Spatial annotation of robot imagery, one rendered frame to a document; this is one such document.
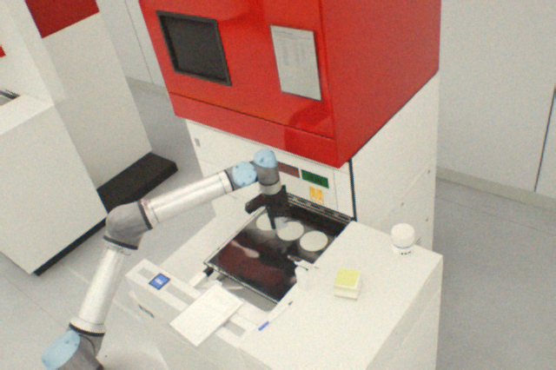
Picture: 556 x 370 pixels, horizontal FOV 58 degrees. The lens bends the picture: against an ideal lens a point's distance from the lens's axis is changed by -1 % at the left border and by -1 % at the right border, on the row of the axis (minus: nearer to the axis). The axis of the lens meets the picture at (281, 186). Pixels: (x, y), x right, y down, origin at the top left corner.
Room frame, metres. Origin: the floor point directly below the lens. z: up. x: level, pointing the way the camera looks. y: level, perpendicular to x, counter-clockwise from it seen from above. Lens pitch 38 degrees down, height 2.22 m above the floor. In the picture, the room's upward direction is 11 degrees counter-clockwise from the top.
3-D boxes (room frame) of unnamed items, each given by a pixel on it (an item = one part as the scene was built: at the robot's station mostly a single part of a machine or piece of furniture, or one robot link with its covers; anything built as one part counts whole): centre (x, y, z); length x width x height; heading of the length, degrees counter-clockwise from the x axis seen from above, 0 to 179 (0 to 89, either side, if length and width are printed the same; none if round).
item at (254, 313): (1.13, 0.25, 0.87); 0.36 x 0.08 x 0.03; 45
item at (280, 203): (1.41, 0.03, 1.05); 0.09 x 0.08 x 0.12; 86
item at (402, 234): (1.14, -0.35, 1.01); 0.07 x 0.07 x 0.10
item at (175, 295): (1.12, 0.38, 0.89); 0.55 x 0.09 x 0.14; 45
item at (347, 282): (1.02, -0.14, 1.00); 0.07 x 0.07 x 0.07; 63
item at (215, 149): (1.63, 0.05, 1.02); 0.82 x 0.03 x 0.40; 45
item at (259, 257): (1.33, 0.07, 0.90); 0.34 x 0.34 x 0.01; 45
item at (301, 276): (1.08, -0.02, 1.03); 0.06 x 0.04 x 0.13; 135
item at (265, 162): (1.41, 0.04, 1.21); 0.09 x 0.08 x 0.11; 103
